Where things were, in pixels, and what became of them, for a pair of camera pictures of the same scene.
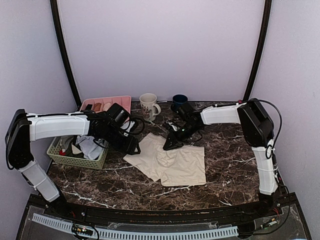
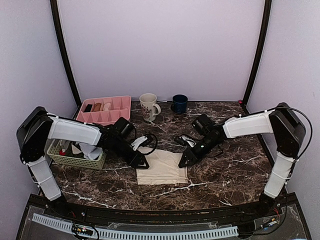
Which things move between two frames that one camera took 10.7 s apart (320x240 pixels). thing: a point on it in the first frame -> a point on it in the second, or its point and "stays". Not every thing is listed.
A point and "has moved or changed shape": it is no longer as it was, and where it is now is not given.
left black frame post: (54, 5) stays
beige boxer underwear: (181, 165) has moved or changed shape
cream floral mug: (149, 109) stays
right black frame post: (267, 8) stays
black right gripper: (177, 142) -> (192, 158)
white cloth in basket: (91, 149) stays
